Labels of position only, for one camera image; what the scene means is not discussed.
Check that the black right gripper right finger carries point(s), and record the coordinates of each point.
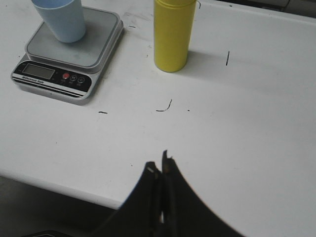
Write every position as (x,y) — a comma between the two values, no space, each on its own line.
(184,213)

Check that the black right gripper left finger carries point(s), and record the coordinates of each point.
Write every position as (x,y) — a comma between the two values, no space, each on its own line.
(139,214)

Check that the yellow squeeze bottle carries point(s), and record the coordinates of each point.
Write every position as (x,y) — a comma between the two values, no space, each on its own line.
(173,20)

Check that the light blue plastic cup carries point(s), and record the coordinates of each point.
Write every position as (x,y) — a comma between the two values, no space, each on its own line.
(63,17)

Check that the silver electronic kitchen scale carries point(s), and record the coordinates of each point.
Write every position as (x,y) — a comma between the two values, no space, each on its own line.
(69,71)

